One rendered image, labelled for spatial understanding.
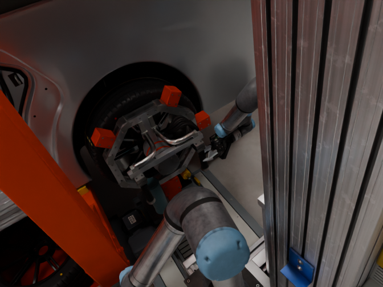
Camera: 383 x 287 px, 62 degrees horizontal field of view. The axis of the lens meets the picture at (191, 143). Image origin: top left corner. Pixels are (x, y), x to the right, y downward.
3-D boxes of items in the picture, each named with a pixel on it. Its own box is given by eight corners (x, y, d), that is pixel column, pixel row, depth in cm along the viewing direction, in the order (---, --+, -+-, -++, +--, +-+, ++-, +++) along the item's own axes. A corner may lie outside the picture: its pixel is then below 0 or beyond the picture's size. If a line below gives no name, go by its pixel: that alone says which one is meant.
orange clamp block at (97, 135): (111, 130, 164) (95, 126, 158) (117, 138, 159) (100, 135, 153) (106, 141, 166) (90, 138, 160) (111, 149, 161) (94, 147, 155)
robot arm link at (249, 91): (256, 108, 120) (222, 143, 167) (277, 94, 124) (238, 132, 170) (237, 83, 122) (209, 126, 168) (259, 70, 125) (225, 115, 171)
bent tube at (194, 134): (180, 117, 174) (175, 102, 166) (198, 135, 161) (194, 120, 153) (152, 132, 169) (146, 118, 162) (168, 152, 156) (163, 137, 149)
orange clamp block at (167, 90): (170, 101, 173) (175, 86, 170) (177, 107, 168) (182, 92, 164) (159, 100, 169) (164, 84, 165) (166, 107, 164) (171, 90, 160)
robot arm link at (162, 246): (177, 164, 80) (108, 280, 101) (194, 195, 73) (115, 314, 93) (212, 169, 87) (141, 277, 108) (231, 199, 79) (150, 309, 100)
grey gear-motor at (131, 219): (147, 218, 240) (133, 191, 216) (174, 262, 212) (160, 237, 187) (126, 232, 236) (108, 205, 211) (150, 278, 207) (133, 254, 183)
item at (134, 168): (148, 134, 169) (142, 119, 162) (164, 155, 156) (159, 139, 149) (118, 151, 165) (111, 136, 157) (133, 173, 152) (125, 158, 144)
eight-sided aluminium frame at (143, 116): (200, 152, 208) (182, 84, 170) (206, 158, 203) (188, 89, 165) (126, 196, 194) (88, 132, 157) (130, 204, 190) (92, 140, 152)
